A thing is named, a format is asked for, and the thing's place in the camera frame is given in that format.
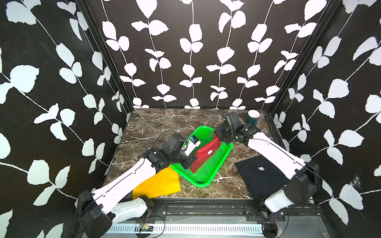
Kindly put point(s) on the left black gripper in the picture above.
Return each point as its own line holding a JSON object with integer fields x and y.
{"x": 189, "y": 159}

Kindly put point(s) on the white perforated rail strip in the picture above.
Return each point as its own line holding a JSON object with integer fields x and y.
{"x": 190, "y": 229}

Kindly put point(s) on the dark green mug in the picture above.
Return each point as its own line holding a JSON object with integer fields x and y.
{"x": 252, "y": 117}

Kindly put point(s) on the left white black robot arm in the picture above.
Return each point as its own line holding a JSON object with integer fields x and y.
{"x": 97, "y": 211}

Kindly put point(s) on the black front mounting rail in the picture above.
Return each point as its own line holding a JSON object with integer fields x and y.
{"x": 251, "y": 210}

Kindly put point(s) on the black t-shirt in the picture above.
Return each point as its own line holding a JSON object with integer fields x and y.
{"x": 261, "y": 177}

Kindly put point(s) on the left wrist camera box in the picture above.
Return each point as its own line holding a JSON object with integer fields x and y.
{"x": 192, "y": 143}

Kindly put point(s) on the small circuit board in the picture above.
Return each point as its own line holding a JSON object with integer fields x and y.
{"x": 145, "y": 228}

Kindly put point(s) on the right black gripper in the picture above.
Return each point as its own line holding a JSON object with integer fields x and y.
{"x": 219, "y": 132}

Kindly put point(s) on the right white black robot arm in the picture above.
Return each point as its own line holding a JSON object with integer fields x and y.
{"x": 304, "y": 177}

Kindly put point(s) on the red t-shirt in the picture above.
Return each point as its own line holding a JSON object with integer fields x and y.
{"x": 205, "y": 153}

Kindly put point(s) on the yellow t-shirt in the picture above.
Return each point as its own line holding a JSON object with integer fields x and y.
{"x": 165, "y": 182}

